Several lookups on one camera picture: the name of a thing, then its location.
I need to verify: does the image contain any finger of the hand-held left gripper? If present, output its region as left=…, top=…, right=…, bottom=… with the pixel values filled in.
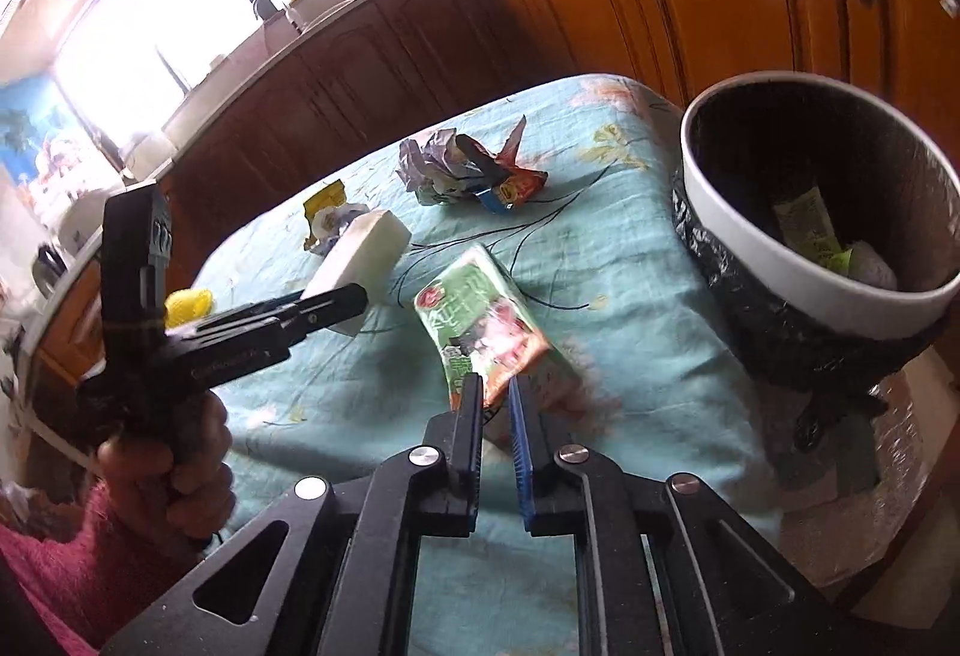
left=169, top=285, right=370, bottom=381

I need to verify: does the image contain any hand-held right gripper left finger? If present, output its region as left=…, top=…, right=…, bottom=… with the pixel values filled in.
left=101, top=371, right=485, bottom=656

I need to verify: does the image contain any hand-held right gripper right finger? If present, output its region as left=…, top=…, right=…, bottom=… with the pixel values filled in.
left=508, top=375, right=848, bottom=656

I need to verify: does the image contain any white rectangular block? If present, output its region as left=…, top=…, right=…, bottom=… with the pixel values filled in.
left=304, top=210, right=412, bottom=336

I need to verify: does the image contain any green drink carton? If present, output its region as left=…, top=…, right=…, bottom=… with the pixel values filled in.
left=414, top=243, right=552, bottom=411

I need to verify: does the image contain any white-rimmed bin with black bag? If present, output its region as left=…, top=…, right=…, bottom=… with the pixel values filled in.
left=670, top=71, right=960, bottom=455

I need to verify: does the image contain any person's left hand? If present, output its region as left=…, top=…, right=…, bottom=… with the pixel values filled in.
left=96, top=393, right=237, bottom=544

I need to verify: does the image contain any yellow foam fruit net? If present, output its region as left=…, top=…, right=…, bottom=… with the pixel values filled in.
left=165, top=288, right=215, bottom=329

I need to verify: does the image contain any torn yellow green carton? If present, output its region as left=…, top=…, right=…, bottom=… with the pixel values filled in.
left=302, top=180, right=370, bottom=254

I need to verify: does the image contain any white rice cooker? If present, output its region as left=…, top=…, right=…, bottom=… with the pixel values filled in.
left=56, top=183, right=125, bottom=252

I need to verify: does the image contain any white round appliance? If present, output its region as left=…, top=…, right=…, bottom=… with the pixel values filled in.
left=120, top=130, right=175, bottom=177

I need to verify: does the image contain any crumpled silver wrapper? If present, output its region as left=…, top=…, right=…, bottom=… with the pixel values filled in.
left=395, top=130, right=481, bottom=207

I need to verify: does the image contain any teal floral tablecloth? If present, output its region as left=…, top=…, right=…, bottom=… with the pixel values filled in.
left=176, top=73, right=773, bottom=656

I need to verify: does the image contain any red blue snack wrapper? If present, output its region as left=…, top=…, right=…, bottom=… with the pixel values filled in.
left=456, top=116, right=548, bottom=215

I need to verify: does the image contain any blue wall poster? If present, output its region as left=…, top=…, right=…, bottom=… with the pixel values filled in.
left=0, top=75, right=125, bottom=192

